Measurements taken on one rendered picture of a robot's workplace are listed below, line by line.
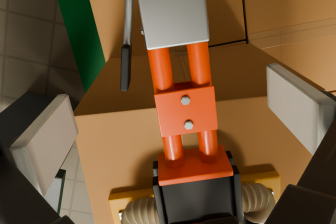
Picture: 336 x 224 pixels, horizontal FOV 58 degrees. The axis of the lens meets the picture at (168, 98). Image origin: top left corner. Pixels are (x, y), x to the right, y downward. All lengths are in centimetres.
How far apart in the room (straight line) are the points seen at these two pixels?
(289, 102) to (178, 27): 15
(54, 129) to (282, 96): 13
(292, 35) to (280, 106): 74
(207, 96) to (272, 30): 60
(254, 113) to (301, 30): 47
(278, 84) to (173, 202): 23
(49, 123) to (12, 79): 142
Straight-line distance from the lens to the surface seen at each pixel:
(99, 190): 55
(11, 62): 157
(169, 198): 37
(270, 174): 55
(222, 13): 85
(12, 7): 152
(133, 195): 53
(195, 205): 38
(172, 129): 32
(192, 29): 29
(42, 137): 16
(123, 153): 51
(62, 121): 19
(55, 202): 85
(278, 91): 19
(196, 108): 32
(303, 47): 94
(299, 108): 16
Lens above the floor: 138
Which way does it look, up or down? 70 degrees down
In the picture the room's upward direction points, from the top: 175 degrees clockwise
